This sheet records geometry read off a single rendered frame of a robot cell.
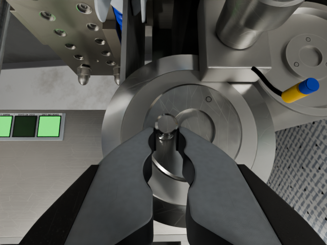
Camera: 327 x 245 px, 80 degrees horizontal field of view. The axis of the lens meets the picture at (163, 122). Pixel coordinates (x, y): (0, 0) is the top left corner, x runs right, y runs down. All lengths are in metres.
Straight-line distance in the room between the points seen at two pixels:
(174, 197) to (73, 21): 0.35
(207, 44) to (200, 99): 0.04
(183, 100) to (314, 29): 0.16
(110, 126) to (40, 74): 2.86
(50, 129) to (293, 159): 0.52
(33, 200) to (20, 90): 2.60
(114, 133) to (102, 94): 2.32
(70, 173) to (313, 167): 0.48
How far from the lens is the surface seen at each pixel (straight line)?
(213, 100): 0.16
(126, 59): 0.21
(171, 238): 0.53
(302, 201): 0.35
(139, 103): 0.17
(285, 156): 0.37
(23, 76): 3.16
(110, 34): 0.40
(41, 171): 0.57
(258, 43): 0.18
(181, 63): 0.19
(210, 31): 0.17
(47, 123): 0.57
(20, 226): 0.61
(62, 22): 0.43
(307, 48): 0.25
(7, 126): 0.62
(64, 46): 0.50
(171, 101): 0.15
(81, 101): 2.57
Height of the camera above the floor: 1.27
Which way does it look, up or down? 11 degrees down
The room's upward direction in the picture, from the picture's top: 180 degrees clockwise
